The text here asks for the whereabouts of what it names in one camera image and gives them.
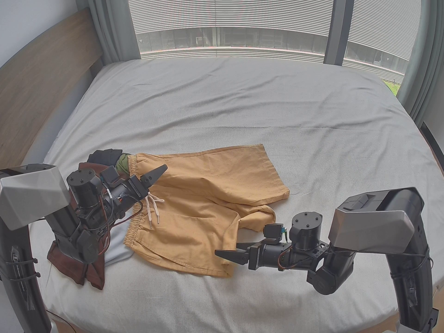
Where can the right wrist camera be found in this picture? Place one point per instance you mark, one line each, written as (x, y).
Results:
(272, 232)

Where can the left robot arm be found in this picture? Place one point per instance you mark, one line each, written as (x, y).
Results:
(34, 193)

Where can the brown garment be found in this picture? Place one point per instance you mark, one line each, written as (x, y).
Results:
(92, 278)

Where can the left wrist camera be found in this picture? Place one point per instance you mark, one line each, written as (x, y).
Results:
(110, 175)

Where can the pale blue garment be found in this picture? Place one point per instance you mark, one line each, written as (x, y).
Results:
(118, 251)

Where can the grey-green curtain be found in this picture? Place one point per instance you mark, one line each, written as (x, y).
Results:
(111, 19)
(426, 64)

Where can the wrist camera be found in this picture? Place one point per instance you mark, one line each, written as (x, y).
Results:
(272, 232)
(110, 175)

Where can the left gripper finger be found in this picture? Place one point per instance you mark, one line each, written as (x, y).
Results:
(152, 175)

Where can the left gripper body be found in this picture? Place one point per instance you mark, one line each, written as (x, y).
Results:
(126, 196)

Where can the tan shorts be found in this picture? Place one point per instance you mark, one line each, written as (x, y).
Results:
(208, 203)

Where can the black garment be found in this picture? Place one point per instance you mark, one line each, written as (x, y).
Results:
(104, 156)

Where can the window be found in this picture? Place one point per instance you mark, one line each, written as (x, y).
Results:
(242, 12)

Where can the green garment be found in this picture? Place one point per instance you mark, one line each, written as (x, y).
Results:
(122, 163)

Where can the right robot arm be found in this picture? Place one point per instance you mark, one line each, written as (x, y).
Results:
(374, 227)

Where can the bed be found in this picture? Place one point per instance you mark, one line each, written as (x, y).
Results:
(242, 99)

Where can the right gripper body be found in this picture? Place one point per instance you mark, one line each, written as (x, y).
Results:
(270, 257)

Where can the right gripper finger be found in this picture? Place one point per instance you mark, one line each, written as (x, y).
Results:
(237, 257)
(248, 245)

